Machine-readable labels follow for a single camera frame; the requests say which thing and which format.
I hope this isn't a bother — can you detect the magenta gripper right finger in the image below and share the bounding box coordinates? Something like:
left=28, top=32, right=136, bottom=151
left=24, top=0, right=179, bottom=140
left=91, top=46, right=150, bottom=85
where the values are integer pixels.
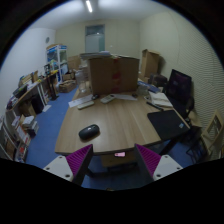
left=134, top=143, right=184, bottom=183

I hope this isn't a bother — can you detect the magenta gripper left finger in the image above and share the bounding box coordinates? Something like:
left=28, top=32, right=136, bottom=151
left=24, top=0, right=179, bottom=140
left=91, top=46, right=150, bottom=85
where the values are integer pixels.
left=43, top=143, right=94, bottom=187

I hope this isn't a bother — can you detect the black computer mouse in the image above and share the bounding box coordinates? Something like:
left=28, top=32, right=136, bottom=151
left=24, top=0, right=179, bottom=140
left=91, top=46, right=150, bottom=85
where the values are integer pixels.
left=79, top=124, right=100, bottom=140

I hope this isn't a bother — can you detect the black mouse pad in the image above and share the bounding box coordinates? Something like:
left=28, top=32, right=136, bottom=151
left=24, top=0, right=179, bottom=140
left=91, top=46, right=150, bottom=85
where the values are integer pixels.
left=147, top=110, right=189, bottom=140

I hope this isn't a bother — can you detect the black pen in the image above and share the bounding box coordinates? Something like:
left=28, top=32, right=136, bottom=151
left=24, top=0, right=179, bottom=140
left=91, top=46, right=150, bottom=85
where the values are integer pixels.
left=146, top=101, right=164, bottom=111

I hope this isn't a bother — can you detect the white keyboard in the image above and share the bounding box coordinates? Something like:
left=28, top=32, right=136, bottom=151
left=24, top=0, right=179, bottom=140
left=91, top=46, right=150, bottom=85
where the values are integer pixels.
left=77, top=101, right=94, bottom=110

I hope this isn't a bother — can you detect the open notebook with papers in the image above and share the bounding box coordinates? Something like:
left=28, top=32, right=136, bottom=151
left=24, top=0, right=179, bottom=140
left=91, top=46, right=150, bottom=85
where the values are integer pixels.
left=150, top=92, right=172, bottom=107

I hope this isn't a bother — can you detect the wooden chair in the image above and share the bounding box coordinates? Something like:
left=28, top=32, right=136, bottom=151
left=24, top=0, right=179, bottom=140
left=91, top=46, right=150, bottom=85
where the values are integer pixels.
left=191, top=110, right=224, bottom=163

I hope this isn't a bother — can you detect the black office chair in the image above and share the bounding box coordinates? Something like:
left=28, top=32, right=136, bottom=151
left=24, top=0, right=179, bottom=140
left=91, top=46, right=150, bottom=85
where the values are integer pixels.
left=169, top=97, right=195, bottom=123

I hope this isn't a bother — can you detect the wooden shelf unit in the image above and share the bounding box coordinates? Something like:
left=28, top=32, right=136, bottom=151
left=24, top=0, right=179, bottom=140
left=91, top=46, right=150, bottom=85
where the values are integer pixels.
left=0, top=71, right=57, bottom=162

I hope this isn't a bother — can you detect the white remote control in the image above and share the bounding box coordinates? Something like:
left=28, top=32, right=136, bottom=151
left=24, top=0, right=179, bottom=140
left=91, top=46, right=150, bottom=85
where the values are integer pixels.
left=100, top=94, right=115, bottom=104

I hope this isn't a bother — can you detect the cardboard box on floor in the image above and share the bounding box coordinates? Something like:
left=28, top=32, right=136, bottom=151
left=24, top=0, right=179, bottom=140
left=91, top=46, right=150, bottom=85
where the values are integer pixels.
left=59, top=80, right=76, bottom=93

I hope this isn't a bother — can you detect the large brown cardboard box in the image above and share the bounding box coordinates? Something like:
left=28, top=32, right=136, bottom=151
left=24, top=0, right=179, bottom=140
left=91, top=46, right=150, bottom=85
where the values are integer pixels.
left=88, top=57, right=139, bottom=95

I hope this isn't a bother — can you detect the white display cabinet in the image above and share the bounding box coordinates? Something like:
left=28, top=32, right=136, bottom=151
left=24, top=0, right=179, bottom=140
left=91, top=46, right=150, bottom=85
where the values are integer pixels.
left=46, top=44, right=68, bottom=82

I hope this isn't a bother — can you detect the tall cardboard box by wall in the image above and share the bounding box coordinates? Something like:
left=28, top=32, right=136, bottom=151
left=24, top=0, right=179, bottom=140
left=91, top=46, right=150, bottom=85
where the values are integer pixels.
left=141, top=49, right=160, bottom=77

